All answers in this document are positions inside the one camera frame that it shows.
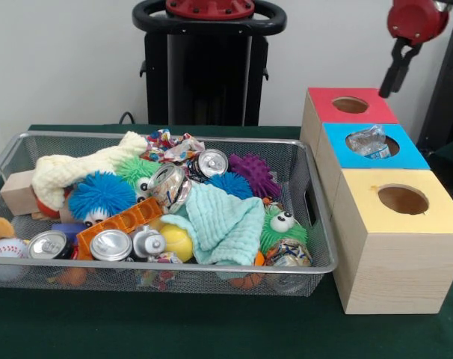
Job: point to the white baseball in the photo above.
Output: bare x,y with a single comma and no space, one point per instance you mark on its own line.
7,250

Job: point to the black drink can silver top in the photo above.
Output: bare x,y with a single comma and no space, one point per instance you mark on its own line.
211,162

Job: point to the black upright panel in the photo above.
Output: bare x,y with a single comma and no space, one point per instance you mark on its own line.
447,93

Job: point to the green spiky toy with eyes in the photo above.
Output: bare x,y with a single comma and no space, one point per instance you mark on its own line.
282,239

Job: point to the yellow ball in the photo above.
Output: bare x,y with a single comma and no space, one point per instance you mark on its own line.
176,241

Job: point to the mint green cloth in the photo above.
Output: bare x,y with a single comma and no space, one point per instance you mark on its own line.
226,224

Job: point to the cream knit cloth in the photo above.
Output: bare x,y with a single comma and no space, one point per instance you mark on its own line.
95,159

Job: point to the dark green table cloth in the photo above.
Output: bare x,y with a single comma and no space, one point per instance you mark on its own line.
211,329

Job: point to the long clear bottle blue label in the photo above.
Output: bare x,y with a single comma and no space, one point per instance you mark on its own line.
368,144

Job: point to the crushed silver can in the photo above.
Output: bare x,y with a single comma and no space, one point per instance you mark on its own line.
170,187

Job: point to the blue spiky toy with eyes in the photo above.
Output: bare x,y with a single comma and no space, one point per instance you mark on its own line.
99,192

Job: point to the wooden box with three holes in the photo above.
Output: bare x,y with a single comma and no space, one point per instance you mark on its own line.
398,269

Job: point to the orange plastic tray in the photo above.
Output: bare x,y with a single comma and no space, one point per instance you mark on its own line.
137,218

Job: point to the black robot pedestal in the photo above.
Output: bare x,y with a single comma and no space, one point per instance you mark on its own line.
204,75

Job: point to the purple spiky ball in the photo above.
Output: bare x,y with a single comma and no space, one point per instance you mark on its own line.
256,174

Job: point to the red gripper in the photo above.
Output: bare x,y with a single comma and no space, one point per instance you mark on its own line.
417,20

